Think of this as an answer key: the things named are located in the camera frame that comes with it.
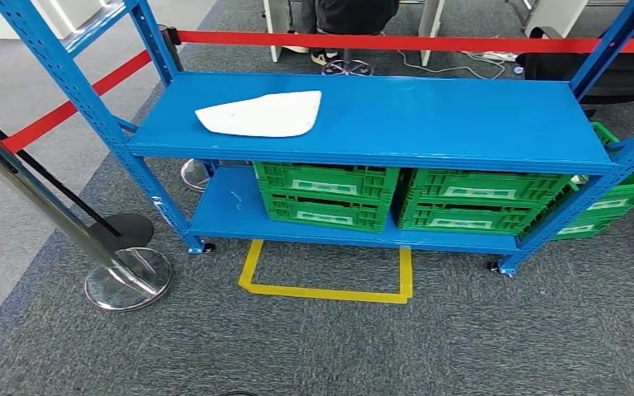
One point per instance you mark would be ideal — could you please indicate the white plastic cover part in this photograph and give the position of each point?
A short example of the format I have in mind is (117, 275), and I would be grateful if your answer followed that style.
(268, 115)

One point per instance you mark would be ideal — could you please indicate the blue metal shelf rack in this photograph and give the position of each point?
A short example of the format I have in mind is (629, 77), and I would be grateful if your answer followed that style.
(404, 115)

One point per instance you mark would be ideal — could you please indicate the yellow floor tape strip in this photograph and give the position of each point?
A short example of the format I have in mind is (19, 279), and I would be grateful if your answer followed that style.
(322, 293)

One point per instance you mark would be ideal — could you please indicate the red barrier belt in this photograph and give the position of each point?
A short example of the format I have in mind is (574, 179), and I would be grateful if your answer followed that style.
(404, 42)
(60, 112)

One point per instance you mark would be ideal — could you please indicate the person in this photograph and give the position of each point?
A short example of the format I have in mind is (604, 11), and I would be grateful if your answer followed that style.
(350, 13)

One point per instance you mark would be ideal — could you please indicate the dark stanchion with round base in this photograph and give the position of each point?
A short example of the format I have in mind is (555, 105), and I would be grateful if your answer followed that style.
(125, 229)

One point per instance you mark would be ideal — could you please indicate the white power strip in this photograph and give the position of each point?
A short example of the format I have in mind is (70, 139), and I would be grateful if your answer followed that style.
(498, 56)

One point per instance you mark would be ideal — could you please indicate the chrome stanchion with round base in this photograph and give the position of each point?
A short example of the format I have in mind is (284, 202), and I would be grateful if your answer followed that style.
(49, 202)

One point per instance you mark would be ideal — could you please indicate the black office chair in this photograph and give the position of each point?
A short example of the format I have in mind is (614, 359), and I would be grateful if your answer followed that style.
(623, 71)

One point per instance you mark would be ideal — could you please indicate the black stanchion post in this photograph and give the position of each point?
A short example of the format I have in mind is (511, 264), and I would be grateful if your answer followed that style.
(169, 43)

